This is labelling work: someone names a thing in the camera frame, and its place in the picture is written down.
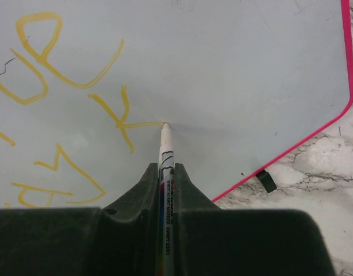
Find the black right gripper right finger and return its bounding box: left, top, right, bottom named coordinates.
left=173, top=164, right=335, bottom=275

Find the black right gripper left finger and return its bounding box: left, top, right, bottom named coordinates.
left=0, top=163, right=158, bottom=275

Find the pink framed whiteboard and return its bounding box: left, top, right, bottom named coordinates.
left=0, top=1, right=353, bottom=208

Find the black whiteboard clip far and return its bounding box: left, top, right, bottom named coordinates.
left=256, top=170, right=277, bottom=193

